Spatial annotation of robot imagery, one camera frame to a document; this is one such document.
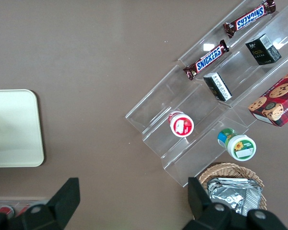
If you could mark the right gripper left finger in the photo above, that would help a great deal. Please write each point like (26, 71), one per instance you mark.
(55, 210)

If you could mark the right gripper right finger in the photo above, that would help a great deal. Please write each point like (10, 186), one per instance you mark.
(211, 218)

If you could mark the light tan wicker basket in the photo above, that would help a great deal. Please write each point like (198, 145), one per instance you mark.
(230, 169)

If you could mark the cream plastic tray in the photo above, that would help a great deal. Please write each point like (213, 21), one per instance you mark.
(19, 143)

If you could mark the clear acrylic bottle rack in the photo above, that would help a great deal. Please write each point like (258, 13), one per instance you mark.
(38, 201)

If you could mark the silver foil packet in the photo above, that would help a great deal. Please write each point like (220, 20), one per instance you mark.
(253, 196)
(226, 198)

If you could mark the green lid snack cup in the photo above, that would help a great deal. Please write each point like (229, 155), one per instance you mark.
(241, 146)

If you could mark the red lid snack cup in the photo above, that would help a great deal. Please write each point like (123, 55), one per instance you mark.
(181, 125)

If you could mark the clear acrylic stepped display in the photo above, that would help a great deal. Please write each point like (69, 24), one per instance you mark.
(158, 105)

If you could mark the small black carton box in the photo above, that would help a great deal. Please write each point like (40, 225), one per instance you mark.
(262, 49)
(217, 86)

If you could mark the red tartan cookie box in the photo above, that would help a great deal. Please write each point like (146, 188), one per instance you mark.
(276, 100)

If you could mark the Snickers chocolate bar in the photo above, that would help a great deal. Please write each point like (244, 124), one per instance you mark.
(206, 60)
(250, 18)

